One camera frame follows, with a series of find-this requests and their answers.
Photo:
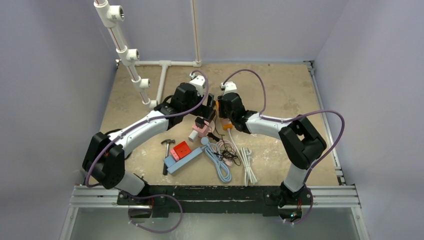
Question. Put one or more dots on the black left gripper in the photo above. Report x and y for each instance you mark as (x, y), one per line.
(204, 111)

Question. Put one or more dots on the orange power strip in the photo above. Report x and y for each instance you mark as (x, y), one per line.
(226, 124)

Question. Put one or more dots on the black steel claw hammer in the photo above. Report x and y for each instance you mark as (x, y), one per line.
(166, 142)

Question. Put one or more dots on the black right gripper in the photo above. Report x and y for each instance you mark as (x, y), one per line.
(220, 108)

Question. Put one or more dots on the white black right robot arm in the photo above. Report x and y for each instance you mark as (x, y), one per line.
(301, 141)

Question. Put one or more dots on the red cube socket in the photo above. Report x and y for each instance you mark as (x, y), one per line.
(182, 149)

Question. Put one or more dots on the aluminium rail frame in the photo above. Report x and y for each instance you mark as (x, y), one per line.
(339, 197)

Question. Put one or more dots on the small pink plug block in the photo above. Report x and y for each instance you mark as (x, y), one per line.
(174, 154)

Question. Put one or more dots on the pink cube power socket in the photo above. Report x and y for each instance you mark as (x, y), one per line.
(200, 132)

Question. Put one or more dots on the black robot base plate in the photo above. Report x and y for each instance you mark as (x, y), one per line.
(269, 201)

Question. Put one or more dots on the black power adapter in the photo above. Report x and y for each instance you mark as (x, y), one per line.
(199, 123)

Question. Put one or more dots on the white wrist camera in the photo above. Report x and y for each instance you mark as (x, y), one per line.
(199, 82)
(228, 87)

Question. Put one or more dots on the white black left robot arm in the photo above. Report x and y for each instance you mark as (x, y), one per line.
(106, 154)

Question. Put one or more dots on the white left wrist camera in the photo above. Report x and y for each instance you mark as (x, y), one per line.
(199, 82)

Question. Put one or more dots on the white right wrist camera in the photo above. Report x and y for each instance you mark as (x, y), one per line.
(228, 87)

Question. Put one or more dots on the light blue power strip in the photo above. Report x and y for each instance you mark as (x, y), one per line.
(173, 165)

